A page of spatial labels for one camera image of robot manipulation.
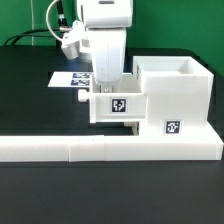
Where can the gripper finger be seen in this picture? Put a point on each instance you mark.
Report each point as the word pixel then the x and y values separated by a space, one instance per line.
pixel 106 88

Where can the white drawer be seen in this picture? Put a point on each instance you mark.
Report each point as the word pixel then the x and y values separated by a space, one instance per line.
pixel 125 103
pixel 134 126

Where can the white drawer cabinet box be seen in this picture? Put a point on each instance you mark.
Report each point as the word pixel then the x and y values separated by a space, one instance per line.
pixel 178 91

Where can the white marker tag sheet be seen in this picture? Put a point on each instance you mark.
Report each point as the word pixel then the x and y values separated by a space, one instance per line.
pixel 87 80

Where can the white front drawer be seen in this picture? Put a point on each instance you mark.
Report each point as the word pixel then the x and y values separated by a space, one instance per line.
pixel 134 126

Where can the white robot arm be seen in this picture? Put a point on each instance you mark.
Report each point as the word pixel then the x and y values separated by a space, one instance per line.
pixel 102 24

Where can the white L-shaped fence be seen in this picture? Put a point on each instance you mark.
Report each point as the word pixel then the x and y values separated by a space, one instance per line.
pixel 204 146

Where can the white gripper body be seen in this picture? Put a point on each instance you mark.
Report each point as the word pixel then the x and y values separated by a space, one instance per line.
pixel 107 48

